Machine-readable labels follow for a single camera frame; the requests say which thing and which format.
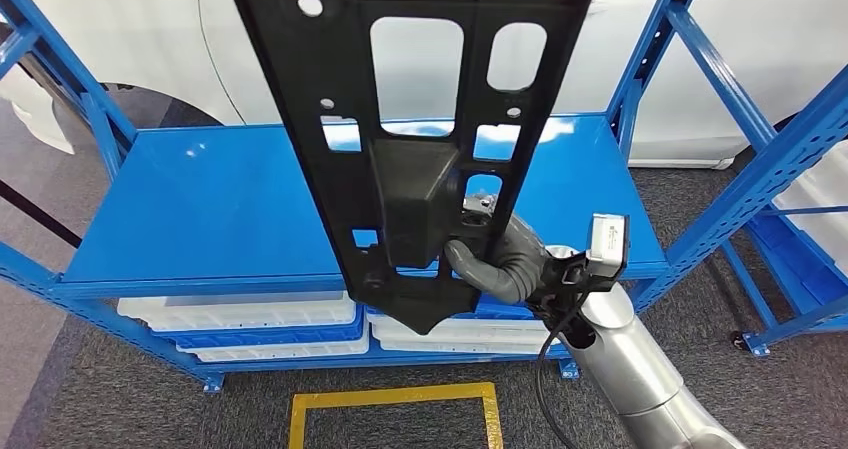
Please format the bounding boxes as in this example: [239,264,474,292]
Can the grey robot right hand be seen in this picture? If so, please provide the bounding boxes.
[443,194,552,306]

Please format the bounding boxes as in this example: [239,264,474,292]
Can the black plastic panel part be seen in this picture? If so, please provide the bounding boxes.
[221,0,603,337]

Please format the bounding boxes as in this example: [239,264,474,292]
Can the blue wheeled shelf rack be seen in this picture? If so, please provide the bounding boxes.
[718,141,848,359]

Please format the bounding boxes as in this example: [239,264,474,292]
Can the blue metal shelf rack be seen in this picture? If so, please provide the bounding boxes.
[0,0,848,395]

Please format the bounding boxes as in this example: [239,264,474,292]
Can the blue plastic bin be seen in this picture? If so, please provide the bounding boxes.
[365,292,539,322]
[154,306,366,351]

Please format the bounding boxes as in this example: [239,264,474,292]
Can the yellow floor tape square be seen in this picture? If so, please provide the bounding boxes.
[288,381,505,449]

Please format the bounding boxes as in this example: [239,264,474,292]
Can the translucent white plastic bin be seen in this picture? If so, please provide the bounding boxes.
[117,290,360,333]

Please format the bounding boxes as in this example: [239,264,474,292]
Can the large white plastic bin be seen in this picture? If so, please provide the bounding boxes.
[771,141,848,276]

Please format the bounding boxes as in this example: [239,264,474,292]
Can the white car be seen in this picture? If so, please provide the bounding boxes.
[0,0,848,171]

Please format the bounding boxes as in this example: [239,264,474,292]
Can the thin black bar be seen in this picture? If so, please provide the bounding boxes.
[0,180,85,249]

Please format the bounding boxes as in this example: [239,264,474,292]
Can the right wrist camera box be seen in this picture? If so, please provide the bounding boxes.
[585,212,631,281]

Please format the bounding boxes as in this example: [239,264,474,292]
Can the black camera cable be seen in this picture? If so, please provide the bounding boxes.
[533,298,586,449]

